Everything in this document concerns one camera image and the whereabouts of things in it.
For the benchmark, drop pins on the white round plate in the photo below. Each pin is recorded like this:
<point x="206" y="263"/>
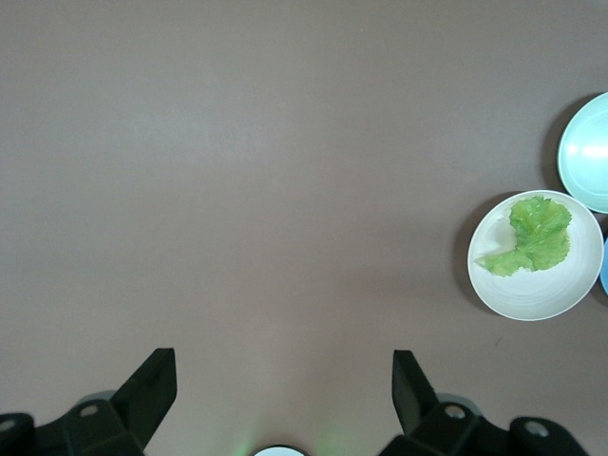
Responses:
<point x="537" y="294"/>

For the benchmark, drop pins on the blue round plate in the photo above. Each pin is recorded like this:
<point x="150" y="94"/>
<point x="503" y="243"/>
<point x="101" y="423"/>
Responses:
<point x="605" y="266"/>

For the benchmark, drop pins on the mint green round plate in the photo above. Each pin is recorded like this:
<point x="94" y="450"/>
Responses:
<point x="589" y="157"/>

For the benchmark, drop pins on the pale round plate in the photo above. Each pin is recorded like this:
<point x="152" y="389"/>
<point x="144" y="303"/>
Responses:
<point x="279" y="451"/>

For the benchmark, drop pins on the green lettuce leaf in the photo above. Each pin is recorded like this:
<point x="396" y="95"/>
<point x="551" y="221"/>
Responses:
<point x="541" y="235"/>

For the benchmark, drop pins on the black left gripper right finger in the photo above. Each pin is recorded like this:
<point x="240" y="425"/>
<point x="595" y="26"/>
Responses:
<point x="418" y="413"/>

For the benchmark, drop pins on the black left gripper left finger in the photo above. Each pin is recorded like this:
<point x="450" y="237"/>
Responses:
<point x="138" y="404"/>

